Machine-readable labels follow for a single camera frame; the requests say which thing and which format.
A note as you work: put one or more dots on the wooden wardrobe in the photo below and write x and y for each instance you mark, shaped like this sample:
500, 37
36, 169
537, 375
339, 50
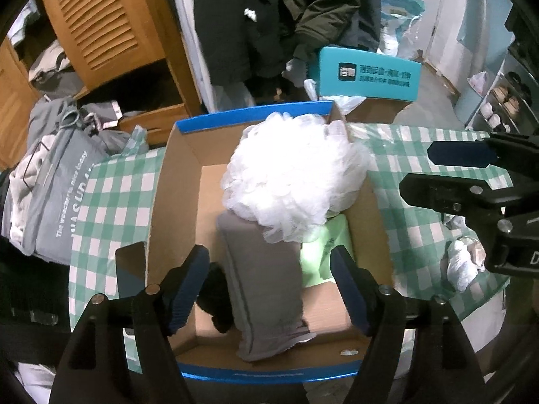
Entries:
177, 75

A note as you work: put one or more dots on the white mesh bath sponge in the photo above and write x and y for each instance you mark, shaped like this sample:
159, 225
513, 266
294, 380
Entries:
290, 176

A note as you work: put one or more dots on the grey hoodie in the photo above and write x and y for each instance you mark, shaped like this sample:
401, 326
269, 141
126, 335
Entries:
54, 113

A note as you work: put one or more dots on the grey folded clothes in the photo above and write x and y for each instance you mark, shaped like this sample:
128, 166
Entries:
54, 63

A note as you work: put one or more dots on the wooden louvered wardrobe door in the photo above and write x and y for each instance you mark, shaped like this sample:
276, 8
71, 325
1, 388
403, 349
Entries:
14, 105
105, 21

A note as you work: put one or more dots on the small white bin bag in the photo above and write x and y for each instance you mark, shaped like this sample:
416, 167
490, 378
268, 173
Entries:
479, 82

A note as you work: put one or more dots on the black sock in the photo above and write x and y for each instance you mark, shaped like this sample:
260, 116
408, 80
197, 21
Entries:
217, 294

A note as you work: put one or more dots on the olive green jacket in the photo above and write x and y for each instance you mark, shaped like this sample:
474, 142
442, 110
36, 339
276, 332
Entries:
324, 8

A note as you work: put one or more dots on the black hanging coat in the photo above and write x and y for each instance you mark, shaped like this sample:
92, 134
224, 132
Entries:
236, 29

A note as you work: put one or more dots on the white cloth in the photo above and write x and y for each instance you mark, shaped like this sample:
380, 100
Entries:
461, 267

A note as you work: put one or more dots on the group of shoes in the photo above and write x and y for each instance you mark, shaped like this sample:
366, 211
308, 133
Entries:
505, 101

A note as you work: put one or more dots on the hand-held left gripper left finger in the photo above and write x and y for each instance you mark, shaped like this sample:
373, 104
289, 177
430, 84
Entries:
189, 290

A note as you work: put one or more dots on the dark navy jacket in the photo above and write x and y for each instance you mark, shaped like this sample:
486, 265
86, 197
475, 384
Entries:
366, 25

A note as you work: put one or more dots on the grey towel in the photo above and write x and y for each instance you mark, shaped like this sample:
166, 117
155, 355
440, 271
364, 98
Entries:
261, 282

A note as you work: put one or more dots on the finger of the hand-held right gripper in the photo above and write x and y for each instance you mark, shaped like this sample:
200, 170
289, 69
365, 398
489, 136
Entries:
459, 153
442, 193

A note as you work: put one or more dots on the blue-rimmed cardboard box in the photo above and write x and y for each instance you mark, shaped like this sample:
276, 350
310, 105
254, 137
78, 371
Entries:
189, 219

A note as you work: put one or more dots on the metal shoe rack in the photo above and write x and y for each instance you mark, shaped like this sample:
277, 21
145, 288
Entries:
522, 67

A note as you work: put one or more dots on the white garment in wardrobe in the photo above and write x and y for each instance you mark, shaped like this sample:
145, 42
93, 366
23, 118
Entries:
23, 21

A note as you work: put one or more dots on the white door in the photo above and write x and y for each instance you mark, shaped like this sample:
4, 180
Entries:
450, 21

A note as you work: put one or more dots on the blue and white plastic bag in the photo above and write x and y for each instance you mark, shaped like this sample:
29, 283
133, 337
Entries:
400, 17

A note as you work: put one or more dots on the light green cloth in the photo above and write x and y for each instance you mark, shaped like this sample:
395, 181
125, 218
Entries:
324, 252

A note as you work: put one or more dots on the green checked tablecloth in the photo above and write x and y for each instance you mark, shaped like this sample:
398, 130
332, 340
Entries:
421, 235

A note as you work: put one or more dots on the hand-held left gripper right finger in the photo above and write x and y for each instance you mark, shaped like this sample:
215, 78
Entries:
349, 290

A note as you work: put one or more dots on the grey printed laundry bag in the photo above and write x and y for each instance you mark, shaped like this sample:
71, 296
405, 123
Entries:
59, 202

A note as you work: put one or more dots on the teal printed box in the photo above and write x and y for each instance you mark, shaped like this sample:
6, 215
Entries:
366, 75

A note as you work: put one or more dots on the white hanging shirt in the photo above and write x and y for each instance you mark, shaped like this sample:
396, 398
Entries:
198, 50

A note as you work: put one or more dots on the beige cloth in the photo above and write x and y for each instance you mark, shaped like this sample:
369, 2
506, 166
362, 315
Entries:
478, 252

